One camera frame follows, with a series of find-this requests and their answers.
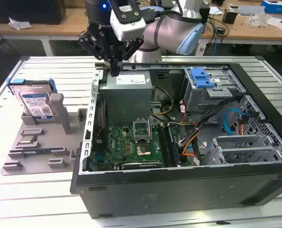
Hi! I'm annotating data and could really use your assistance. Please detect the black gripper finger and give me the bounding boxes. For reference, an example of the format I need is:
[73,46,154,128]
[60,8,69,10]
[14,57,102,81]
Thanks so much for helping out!
[115,38,144,77]
[78,30,116,77]

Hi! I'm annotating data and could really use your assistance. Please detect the hard disk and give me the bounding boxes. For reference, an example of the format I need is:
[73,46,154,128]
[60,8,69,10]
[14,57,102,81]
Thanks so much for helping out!
[7,77,58,123]

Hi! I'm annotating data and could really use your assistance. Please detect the perforated metal disk bay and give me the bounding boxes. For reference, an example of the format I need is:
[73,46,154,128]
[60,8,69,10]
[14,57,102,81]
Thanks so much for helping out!
[212,134,282,165]

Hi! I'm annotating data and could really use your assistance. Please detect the wooden desk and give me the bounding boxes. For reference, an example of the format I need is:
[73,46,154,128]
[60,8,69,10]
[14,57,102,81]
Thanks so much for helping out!
[0,4,282,57]

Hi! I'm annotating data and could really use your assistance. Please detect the gray power supply unit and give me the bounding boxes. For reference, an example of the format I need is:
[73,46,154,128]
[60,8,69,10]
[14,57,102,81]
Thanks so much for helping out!
[98,71,156,122]

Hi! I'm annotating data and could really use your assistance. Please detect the large black box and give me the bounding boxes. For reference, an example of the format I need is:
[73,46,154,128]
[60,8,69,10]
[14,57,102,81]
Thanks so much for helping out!
[0,0,67,25]

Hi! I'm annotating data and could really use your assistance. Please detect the crumpled white paper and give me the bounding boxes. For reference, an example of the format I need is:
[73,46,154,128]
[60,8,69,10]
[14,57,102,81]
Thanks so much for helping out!
[8,16,34,31]

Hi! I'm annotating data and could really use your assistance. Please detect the metal socket cover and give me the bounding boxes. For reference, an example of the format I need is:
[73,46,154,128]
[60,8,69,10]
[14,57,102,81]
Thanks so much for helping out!
[132,117,154,143]

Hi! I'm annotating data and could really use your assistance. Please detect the metal drive cage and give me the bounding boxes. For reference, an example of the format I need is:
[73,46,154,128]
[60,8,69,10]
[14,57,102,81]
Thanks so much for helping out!
[180,67,247,119]

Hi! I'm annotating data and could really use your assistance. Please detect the green motherboard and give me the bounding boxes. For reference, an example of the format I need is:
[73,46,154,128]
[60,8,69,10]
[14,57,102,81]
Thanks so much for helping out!
[93,118,179,171]

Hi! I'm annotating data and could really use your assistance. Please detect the small black box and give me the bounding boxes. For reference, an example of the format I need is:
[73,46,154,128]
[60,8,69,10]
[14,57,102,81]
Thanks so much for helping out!
[222,9,238,24]

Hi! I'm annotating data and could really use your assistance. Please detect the CPU socket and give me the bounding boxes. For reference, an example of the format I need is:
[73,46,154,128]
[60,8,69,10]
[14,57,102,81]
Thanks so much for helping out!
[135,141,154,159]

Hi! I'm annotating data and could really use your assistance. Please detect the black RAM slot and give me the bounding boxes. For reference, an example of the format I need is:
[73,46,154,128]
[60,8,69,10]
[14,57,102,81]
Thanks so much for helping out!
[158,125,172,167]

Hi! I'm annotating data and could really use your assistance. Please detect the green RAM stick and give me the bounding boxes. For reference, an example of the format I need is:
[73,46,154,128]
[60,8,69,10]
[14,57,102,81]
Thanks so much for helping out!
[168,125,180,167]

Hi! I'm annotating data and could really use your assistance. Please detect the gray parts rack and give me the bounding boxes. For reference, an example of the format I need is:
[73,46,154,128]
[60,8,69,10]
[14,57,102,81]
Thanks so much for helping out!
[0,93,88,176]

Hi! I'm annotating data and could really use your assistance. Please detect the black expansion slot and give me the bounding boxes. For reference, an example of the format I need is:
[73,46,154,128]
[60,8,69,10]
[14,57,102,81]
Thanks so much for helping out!
[121,161,163,170]

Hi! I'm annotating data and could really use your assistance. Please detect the flat gray box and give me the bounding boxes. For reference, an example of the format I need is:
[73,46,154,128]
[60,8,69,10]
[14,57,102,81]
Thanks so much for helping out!
[237,5,265,16]

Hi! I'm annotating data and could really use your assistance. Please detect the clear plastic bag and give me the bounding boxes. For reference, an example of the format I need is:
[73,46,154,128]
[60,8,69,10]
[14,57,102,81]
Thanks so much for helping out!
[247,12,268,27]

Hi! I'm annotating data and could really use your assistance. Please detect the black open PC case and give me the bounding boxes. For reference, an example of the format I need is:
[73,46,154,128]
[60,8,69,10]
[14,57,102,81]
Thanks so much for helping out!
[69,62,282,219]

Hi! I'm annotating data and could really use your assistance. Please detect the blue cardboard box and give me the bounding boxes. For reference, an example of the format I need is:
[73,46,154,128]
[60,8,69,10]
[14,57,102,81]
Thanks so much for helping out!
[261,0,282,15]

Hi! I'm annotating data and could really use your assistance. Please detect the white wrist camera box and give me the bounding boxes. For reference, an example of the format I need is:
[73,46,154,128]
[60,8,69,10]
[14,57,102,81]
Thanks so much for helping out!
[109,10,147,41]

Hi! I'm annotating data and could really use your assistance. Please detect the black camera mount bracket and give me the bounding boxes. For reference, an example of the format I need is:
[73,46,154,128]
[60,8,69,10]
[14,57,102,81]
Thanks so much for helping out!
[111,0,141,24]

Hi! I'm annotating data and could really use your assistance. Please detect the yellow and black wires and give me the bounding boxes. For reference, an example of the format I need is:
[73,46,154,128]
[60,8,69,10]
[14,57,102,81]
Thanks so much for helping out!
[150,85,175,117]

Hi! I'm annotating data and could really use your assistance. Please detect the red twisted wire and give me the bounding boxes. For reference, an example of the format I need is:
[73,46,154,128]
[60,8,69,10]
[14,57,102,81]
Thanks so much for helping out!
[95,98,108,141]

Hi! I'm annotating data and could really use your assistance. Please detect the blue plastic drive bracket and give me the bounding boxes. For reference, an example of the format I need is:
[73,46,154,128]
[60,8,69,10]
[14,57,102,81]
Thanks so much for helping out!
[189,67,215,88]

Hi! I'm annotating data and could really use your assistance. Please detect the black cable bundle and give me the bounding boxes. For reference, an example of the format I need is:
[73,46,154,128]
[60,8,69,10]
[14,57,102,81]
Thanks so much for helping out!
[179,95,243,147]

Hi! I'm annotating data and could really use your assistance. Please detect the blue wire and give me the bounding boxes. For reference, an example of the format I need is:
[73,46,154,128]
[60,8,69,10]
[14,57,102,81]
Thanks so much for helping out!
[223,108,246,136]

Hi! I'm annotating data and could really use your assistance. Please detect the orange wire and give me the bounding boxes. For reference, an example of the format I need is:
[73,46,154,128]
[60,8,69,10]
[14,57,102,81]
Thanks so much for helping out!
[236,118,245,136]
[182,136,203,158]

